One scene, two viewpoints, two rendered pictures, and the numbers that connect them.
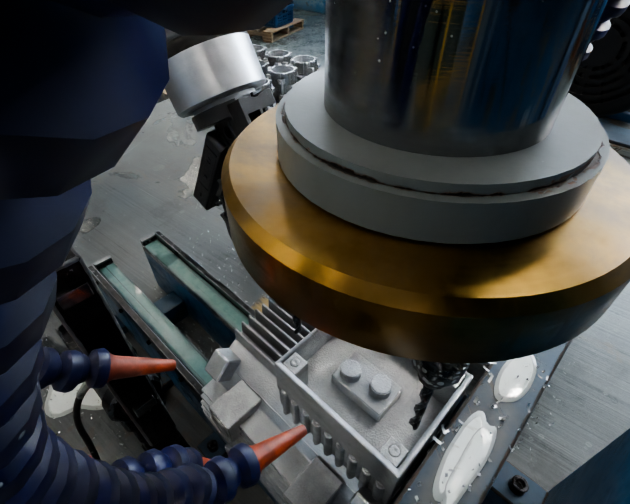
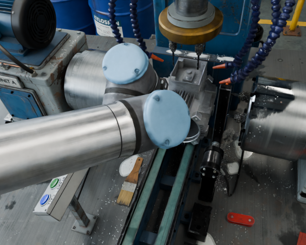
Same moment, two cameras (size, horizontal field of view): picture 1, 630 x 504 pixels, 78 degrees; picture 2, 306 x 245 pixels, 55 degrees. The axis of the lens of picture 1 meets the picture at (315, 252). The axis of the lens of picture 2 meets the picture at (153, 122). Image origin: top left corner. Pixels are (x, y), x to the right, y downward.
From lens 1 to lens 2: 0.89 m
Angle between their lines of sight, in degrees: 70
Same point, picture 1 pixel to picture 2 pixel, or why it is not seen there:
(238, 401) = (203, 108)
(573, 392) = not seen: hidden behind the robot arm
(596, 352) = not seen: hidden behind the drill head
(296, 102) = (201, 17)
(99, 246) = not seen: outside the picture
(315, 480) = (209, 88)
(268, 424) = (203, 103)
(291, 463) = (208, 96)
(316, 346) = (185, 86)
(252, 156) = (206, 28)
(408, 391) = (184, 71)
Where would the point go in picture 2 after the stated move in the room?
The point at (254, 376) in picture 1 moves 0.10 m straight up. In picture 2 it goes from (195, 108) to (196, 84)
